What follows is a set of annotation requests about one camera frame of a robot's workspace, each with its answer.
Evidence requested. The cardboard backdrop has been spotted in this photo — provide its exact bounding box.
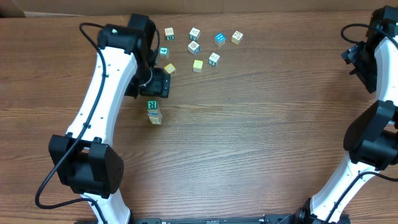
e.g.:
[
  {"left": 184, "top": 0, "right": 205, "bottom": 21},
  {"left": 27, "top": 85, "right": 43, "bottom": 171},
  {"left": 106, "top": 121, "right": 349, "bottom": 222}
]
[{"left": 1, "top": 0, "right": 397, "bottom": 17}]

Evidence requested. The green R block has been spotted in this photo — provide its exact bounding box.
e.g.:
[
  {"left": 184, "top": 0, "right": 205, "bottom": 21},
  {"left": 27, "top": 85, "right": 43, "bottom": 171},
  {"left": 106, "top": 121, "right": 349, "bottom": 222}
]
[{"left": 147, "top": 100, "right": 159, "bottom": 113}]

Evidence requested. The wooden block yellow side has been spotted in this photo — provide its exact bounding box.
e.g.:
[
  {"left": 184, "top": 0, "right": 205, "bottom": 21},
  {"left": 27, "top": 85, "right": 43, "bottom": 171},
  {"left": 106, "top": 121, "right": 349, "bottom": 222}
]
[{"left": 231, "top": 30, "right": 243, "bottom": 45}]

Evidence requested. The wooden block green E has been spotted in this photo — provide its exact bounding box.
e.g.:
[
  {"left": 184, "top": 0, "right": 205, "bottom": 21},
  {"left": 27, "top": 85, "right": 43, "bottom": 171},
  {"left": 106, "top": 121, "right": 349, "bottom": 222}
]
[{"left": 164, "top": 27, "right": 175, "bottom": 40}]

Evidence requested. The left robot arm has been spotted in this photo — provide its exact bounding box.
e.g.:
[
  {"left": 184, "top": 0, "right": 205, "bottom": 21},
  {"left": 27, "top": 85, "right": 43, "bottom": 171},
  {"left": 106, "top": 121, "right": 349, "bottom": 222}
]
[{"left": 49, "top": 14, "right": 171, "bottom": 223}]

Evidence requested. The yellow top tilted block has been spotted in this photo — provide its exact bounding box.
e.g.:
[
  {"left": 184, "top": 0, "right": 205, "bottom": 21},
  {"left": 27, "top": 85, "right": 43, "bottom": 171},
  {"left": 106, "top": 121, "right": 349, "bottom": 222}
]
[{"left": 164, "top": 63, "right": 176, "bottom": 75}]

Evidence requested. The plain wooden block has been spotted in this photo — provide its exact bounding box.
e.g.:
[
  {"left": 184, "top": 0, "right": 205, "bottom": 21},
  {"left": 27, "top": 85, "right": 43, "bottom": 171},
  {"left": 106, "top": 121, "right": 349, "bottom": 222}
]
[{"left": 149, "top": 116, "right": 162, "bottom": 123}]

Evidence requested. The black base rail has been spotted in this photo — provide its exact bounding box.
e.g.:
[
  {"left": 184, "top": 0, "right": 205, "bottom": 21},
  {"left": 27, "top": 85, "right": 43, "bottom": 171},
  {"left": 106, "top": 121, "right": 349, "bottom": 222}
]
[{"left": 132, "top": 215, "right": 293, "bottom": 224}]

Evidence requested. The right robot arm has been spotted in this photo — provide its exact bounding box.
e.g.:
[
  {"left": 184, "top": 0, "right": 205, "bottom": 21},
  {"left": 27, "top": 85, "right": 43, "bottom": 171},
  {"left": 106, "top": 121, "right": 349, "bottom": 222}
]
[{"left": 281, "top": 6, "right": 397, "bottom": 223}]

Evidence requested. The wooden block blue D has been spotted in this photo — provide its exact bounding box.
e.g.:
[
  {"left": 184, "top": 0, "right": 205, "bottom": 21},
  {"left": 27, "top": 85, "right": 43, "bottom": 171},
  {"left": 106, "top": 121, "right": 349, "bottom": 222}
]
[{"left": 188, "top": 40, "right": 200, "bottom": 55}]

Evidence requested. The blue H block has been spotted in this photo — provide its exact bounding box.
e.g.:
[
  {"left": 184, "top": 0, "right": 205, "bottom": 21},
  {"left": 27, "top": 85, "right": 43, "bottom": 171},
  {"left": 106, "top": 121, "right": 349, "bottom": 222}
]
[{"left": 214, "top": 33, "right": 226, "bottom": 47}]

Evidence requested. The wooden block teal side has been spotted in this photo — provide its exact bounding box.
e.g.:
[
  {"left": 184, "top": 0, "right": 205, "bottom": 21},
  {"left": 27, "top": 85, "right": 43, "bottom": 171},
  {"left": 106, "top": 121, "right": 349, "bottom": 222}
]
[{"left": 189, "top": 27, "right": 200, "bottom": 42}]

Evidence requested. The green 4 block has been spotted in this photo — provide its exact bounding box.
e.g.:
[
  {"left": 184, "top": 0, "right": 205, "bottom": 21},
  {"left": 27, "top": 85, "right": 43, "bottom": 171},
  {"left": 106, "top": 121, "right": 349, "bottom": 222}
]
[{"left": 159, "top": 47, "right": 170, "bottom": 59}]

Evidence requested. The wooden block green side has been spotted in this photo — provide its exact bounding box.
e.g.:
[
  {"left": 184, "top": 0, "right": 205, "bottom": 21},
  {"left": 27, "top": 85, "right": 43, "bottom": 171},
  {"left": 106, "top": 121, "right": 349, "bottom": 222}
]
[{"left": 208, "top": 52, "right": 220, "bottom": 67}]

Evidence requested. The blue X block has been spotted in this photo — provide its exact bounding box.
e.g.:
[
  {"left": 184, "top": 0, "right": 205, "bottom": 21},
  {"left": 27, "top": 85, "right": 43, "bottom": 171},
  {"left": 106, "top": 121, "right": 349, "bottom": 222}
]
[{"left": 147, "top": 112, "right": 162, "bottom": 118}]

